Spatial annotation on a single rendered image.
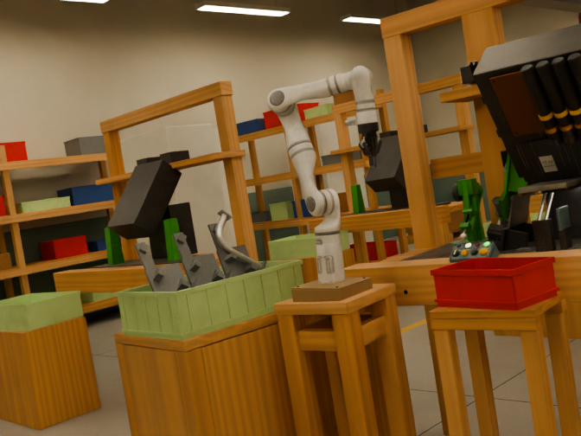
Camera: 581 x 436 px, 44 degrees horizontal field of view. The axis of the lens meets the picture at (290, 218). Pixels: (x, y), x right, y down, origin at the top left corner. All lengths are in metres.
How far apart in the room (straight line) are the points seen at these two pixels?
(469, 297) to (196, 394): 0.98
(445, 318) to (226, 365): 0.81
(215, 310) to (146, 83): 7.94
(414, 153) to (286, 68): 9.02
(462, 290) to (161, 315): 1.05
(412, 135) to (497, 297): 1.28
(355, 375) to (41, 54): 7.79
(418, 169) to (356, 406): 1.25
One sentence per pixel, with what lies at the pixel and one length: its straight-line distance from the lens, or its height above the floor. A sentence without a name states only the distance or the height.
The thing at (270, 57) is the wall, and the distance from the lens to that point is 12.02.
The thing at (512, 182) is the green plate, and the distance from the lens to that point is 2.73.
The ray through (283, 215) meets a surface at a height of 0.90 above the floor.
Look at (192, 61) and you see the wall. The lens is 10.95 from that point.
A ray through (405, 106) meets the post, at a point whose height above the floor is 1.53.
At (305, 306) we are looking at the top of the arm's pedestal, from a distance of 2.50.
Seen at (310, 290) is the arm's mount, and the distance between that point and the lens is 2.50.
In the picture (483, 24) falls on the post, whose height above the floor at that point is 1.79.
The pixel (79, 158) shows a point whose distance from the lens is 8.89.
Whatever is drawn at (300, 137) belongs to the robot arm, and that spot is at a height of 1.43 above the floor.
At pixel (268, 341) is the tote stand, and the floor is 0.70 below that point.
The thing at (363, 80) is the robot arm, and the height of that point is 1.58.
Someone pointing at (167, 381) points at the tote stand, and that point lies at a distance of 2.68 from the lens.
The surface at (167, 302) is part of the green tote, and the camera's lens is 2.57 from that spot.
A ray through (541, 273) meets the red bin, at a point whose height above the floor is 0.88.
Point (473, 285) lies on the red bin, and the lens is 2.26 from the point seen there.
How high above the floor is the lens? 1.26
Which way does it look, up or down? 3 degrees down
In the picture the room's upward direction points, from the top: 9 degrees counter-clockwise
